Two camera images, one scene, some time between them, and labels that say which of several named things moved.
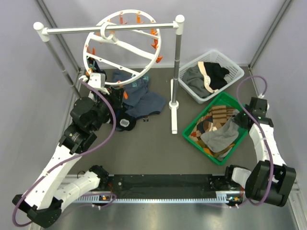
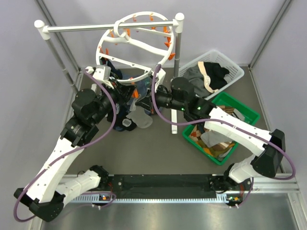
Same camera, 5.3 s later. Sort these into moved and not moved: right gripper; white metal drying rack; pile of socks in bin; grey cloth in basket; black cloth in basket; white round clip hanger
Moved: right gripper; white round clip hanger
Not moved: black cloth in basket; grey cloth in basket; pile of socks in bin; white metal drying rack
